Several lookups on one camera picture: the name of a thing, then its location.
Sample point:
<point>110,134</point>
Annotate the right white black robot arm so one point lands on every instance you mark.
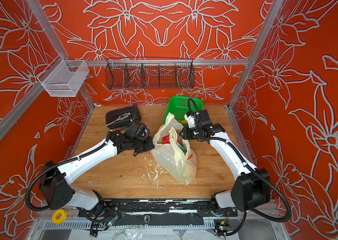
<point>252,185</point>

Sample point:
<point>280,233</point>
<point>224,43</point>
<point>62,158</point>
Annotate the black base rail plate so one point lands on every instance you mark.
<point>161,212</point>

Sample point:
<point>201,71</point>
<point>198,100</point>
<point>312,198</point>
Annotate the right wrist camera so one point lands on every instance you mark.
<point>198,120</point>

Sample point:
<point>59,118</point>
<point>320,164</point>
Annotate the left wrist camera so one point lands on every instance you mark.
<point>137,130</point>

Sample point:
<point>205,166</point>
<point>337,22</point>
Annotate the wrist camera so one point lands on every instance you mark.
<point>198,120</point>
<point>137,130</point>

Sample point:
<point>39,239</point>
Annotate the black tool case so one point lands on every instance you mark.
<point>135,115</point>

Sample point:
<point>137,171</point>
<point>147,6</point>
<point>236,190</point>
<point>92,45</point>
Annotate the translucent plastic bag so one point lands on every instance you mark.
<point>177,158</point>

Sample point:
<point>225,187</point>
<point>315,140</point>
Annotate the white wire mesh basket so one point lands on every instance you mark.
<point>60,79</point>

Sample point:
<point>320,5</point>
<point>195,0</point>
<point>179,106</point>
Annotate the black wire wall basket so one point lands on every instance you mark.
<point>149,74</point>

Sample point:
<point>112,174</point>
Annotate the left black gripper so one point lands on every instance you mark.
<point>150,145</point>

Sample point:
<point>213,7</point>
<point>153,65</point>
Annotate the pink dragon fruit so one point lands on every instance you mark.
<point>166,140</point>

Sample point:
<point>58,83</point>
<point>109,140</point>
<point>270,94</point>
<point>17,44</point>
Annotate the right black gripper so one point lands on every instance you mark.
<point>186,135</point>

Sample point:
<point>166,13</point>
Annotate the yellow tape roll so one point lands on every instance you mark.
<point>59,217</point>

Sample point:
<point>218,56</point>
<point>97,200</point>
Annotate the small circuit board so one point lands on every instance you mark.
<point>222,229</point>

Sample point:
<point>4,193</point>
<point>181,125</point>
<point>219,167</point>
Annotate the green plastic basket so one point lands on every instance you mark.
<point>178,106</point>

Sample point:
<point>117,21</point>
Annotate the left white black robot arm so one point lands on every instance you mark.
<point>54,188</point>

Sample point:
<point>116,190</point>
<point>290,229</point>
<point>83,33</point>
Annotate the silver ratchet screwdriver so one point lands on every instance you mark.
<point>116,120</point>

